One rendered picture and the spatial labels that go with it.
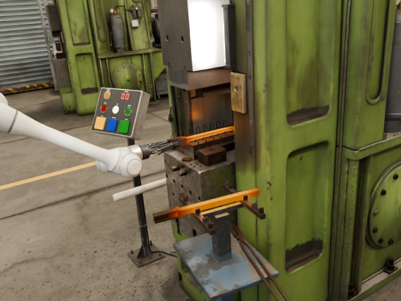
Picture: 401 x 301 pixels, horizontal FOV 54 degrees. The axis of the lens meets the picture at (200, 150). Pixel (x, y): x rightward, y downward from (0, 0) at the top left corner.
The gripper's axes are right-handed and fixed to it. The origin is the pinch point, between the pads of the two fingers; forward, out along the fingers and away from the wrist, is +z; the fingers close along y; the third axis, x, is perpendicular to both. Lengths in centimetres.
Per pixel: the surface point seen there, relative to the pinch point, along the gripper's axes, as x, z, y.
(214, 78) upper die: 29.9, 20.6, 7.7
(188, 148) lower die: -4.0, 5.1, 2.4
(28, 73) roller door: -62, 52, -799
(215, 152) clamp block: -2.8, 10.6, 19.5
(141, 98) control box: 15.3, 1.8, -41.8
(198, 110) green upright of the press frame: 7.8, 25.4, -18.5
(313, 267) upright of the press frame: -71, 48, 48
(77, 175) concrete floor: -100, -3, -237
